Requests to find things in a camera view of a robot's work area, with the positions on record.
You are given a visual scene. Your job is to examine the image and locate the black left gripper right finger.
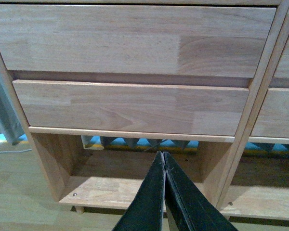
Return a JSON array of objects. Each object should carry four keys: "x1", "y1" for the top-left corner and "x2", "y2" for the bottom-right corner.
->
[{"x1": 163, "y1": 152, "x2": 237, "y2": 231}]

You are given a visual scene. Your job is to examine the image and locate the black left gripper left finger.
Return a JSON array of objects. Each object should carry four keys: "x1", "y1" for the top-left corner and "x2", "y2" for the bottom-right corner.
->
[{"x1": 113, "y1": 151, "x2": 166, "y2": 231}]

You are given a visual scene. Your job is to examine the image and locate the light wooden shelf cabinet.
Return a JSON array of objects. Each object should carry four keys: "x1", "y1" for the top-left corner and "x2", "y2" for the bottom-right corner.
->
[{"x1": 0, "y1": 0, "x2": 289, "y2": 220}]

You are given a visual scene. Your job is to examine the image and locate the lower wooden drawer front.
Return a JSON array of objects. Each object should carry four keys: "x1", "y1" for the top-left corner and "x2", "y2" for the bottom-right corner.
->
[{"x1": 13, "y1": 80, "x2": 249, "y2": 136}]

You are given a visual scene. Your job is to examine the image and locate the wooden drawer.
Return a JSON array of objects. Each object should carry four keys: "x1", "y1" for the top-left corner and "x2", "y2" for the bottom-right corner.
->
[
  {"x1": 13, "y1": 80, "x2": 249, "y2": 136},
  {"x1": 0, "y1": 4, "x2": 276, "y2": 78}
]

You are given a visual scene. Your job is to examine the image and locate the grey curtain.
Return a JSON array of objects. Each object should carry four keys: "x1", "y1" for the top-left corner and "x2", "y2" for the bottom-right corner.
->
[{"x1": 0, "y1": 78, "x2": 24, "y2": 144}]

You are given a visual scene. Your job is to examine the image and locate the upper wooden drawer front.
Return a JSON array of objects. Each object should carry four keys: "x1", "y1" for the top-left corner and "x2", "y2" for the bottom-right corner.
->
[{"x1": 0, "y1": 4, "x2": 276, "y2": 78}]

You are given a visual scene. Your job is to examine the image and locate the white cable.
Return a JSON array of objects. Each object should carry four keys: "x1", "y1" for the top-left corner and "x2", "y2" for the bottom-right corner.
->
[{"x1": 0, "y1": 148, "x2": 32, "y2": 155}]

